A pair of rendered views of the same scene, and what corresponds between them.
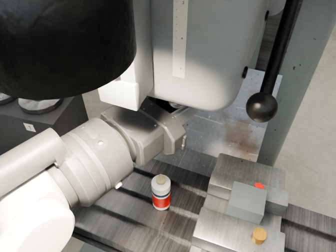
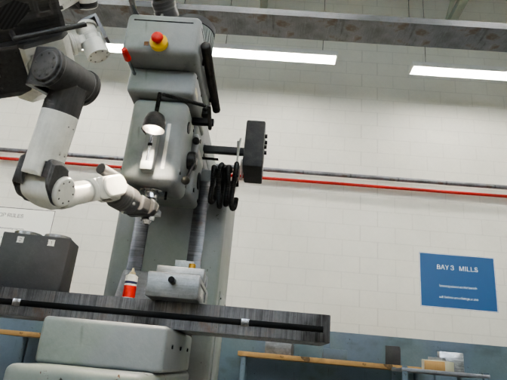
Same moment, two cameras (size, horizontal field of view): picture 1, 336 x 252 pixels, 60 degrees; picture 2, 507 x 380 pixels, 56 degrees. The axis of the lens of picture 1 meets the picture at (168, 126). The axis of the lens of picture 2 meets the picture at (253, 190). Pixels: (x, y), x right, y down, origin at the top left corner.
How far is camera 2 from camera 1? 1.51 m
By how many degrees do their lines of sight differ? 68
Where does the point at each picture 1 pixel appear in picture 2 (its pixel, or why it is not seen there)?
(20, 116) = (47, 236)
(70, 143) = not seen: hidden behind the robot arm
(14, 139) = (28, 257)
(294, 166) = not seen: outside the picture
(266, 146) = (199, 345)
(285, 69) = not seen: hidden behind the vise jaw
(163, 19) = (160, 154)
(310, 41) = (212, 252)
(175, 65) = (161, 165)
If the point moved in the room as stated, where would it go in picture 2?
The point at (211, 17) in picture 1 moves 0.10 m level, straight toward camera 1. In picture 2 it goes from (172, 152) to (173, 140)
